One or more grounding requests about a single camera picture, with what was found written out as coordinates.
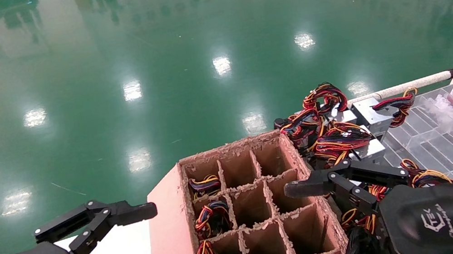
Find clear crumpled plastic bag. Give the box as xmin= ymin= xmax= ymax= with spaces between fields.
xmin=422 ymin=92 xmax=453 ymax=133

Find white padded cart rail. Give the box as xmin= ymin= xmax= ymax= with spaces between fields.
xmin=343 ymin=69 xmax=453 ymax=108

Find black cable bundle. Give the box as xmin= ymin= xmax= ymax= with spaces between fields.
xmin=337 ymin=221 xmax=391 ymax=254

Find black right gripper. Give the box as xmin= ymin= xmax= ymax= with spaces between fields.
xmin=281 ymin=141 xmax=453 ymax=254

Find brown cardboard divider box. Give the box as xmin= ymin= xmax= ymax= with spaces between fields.
xmin=129 ymin=122 xmax=352 ymax=254

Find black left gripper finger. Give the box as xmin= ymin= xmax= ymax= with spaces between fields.
xmin=30 ymin=190 xmax=164 ymax=254

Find clear plastic compartment tray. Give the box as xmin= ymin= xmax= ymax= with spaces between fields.
xmin=371 ymin=84 xmax=453 ymax=201

